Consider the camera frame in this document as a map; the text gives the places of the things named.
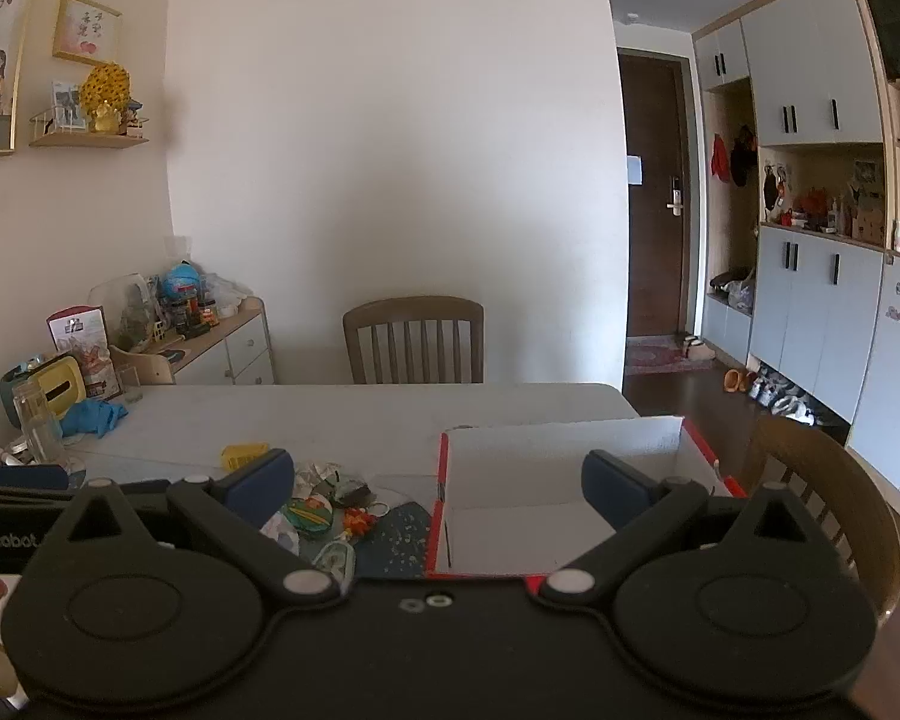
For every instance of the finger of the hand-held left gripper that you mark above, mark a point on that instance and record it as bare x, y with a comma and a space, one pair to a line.
26, 477

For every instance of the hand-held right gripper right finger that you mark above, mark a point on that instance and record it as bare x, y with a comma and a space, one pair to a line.
615, 491

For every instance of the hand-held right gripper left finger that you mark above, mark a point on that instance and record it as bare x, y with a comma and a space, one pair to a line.
259, 481

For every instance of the yellow toy block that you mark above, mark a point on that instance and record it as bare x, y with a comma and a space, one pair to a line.
244, 456

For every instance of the colourful green snack packet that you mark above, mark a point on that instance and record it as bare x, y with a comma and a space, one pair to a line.
309, 517

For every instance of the dark grey pouch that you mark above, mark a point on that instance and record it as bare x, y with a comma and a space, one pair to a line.
354, 493

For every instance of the red shoe box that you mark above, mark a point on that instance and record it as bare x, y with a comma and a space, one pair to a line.
510, 480

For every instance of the white green snack packet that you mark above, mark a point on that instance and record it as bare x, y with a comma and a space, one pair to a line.
337, 561

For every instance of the glass jar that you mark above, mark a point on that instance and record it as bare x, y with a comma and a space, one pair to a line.
37, 427

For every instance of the blue cloth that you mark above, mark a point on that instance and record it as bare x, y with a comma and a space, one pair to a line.
94, 418

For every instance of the yellow tissue box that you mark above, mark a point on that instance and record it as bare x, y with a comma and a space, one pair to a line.
56, 382

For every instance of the white sideboard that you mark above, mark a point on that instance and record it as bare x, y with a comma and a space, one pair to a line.
236, 352

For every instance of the glass cup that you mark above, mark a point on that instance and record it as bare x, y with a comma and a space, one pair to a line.
129, 386

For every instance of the red patterned door rug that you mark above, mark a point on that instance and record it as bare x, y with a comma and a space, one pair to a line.
652, 356

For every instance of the red white food bag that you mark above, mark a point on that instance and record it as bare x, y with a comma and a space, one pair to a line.
82, 345

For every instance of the light wooden high chair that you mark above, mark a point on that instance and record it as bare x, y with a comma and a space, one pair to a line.
146, 364

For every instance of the pair of orange shoes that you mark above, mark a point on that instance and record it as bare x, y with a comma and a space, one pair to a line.
736, 381

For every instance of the pair of beige slippers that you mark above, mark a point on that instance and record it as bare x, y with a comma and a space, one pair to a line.
697, 349

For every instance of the white plastic bag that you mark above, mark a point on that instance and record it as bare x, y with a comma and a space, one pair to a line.
229, 291

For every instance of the row of white shoes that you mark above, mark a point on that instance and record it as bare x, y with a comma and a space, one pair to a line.
784, 397

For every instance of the clear plastic container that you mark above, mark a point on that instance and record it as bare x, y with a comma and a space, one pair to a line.
127, 307

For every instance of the wooden slat-back chair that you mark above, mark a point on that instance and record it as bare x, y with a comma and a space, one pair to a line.
412, 341

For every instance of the blue globe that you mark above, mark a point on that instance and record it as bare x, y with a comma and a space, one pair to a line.
182, 283

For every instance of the wooden round-back chair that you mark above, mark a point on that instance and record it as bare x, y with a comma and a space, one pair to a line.
847, 495

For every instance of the grey bag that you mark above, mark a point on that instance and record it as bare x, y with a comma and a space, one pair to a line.
739, 292

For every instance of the brown entrance door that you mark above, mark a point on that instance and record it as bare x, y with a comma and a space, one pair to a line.
656, 202

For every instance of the small figurine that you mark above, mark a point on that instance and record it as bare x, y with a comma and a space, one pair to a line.
135, 120

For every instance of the photo card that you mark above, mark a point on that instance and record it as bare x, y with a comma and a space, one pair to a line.
67, 105

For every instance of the yellow flower ornament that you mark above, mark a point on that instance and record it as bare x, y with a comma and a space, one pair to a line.
105, 94

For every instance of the small framed picture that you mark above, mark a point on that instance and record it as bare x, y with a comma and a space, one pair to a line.
86, 28

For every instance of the wooden wall shelf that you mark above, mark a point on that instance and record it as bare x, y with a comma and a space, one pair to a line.
90, 139

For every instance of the white wooden wall cabinet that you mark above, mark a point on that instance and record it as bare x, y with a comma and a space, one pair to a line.
817, 52

